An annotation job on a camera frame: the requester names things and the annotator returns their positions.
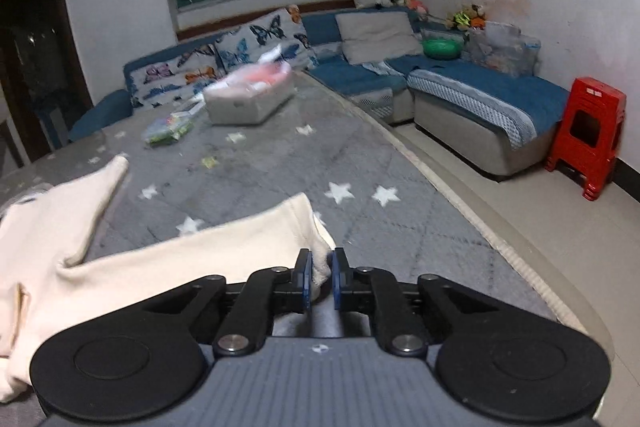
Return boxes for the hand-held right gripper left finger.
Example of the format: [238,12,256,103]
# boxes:
[142,248,315,356]

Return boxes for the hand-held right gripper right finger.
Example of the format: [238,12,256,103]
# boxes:
[331,248,501,356]

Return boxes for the cream sweater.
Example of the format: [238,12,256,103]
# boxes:
[0,155,336,403]

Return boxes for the grey star tablecloth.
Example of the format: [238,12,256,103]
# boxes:
[0,72,613,427]

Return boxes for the butterfly print pillow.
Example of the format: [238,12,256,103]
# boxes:
[130,44,226,108]
[215,5,318,75]

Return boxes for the plain grey pillow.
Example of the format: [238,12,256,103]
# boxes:
[335,11,425,65]

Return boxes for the green plastic basin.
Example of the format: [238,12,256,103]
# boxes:
[421,36,463,60]

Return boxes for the blue sofa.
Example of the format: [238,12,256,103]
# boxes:
[67,4,571,180]

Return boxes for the clear storage box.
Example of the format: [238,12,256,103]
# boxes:
[467,21,542,75]

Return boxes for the small plush toys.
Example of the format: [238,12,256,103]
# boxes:
[445,3,488,32]

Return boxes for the blue white cabinet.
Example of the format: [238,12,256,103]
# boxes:
[42,99,71,150]

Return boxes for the red plastic stool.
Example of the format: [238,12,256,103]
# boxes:
[545,77,627,202]

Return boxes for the wooden door frame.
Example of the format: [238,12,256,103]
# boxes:
[0,0,96,168]

